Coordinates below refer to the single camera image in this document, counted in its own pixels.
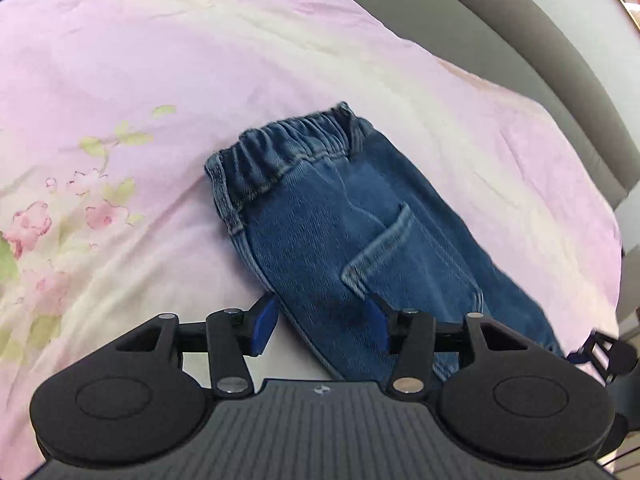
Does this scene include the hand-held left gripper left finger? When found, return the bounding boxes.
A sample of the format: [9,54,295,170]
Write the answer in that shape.
[115,294,280,397]

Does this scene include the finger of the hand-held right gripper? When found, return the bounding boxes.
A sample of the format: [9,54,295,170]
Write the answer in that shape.
[567,330,640,386]

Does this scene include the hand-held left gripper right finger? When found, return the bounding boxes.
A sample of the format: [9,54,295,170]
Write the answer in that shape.
[366,292,561,396]

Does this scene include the blue denim pants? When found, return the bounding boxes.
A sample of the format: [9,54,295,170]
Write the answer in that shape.
[204,101,568,383]

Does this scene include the pink floral blanket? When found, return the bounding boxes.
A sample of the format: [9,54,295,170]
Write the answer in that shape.
[0,0,626,480]

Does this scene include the grey upholstered headboard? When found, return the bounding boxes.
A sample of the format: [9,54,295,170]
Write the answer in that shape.
[400,0,640,211]

